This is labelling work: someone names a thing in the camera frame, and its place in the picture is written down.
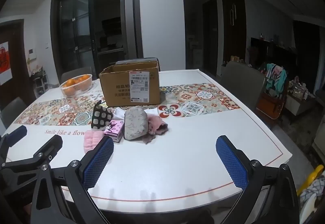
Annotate dusty pink cloth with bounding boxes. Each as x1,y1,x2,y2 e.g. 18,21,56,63
142,115,169,144

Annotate silver refrigerator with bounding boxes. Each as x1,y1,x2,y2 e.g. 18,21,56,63
119,0,135,49

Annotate grey patterned pouch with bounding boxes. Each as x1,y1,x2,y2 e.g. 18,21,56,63
123,107,148,141

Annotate white cloth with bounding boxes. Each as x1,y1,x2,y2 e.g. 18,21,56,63
112,108,160,122

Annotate dark wooden door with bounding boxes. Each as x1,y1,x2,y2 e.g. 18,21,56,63
0,19,30,113

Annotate white patterned table mat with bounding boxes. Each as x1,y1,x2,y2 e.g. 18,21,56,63
5,69,292,201

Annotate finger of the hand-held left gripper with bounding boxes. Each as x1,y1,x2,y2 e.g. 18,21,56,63
0,135,63,176
0,126,27,161

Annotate white fruit basket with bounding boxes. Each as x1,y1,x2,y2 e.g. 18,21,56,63
59,74,93,98

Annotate dark hallway door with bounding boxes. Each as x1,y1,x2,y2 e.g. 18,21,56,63
203,0,219,76

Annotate light pink fluffy cloth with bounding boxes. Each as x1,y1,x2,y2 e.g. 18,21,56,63
84,131,105,155

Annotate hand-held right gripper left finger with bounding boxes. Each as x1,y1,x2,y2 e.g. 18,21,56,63
30,135,115,224

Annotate cluttered low table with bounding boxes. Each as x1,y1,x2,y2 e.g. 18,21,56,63
284,77,316,115

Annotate white shelf rack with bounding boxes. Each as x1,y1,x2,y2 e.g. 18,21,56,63
30,65,49,94

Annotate colourful clothes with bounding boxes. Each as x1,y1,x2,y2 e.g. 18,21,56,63
265,63,287,97

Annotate cardboard box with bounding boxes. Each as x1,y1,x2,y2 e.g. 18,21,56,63
99,60,161,107

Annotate glass sliding door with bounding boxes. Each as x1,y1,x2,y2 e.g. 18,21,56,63
51,0,144,81

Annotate grey dining chair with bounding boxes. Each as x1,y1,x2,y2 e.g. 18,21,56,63
61,67,93,83
115,56,161,72
220,61,267,113
0,97,27,128

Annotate dark closet with handles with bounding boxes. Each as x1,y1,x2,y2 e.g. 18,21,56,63
220,0,247,63

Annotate red white door poster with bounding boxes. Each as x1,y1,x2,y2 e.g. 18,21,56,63
0,41,13,85

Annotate orange wooden chair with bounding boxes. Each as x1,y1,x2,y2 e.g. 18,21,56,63
255,82,288,120

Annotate pile of oranges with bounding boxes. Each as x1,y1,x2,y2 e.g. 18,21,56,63
62,75,90,89

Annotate dark sideboard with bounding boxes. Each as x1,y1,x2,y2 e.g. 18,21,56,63
250,37,297,72

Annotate yellow plastic toy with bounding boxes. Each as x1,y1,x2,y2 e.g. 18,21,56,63
297,164,324,196

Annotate white patterned fabric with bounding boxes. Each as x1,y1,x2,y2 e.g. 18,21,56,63
300,176,325,214

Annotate pink tissue packet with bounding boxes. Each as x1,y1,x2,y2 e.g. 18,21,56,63
104,120,125,143

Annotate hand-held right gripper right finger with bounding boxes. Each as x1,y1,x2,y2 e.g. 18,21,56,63
215,135,300,224

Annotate black white patterned oven mitt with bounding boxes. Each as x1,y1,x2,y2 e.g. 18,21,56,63
91,101,113,130

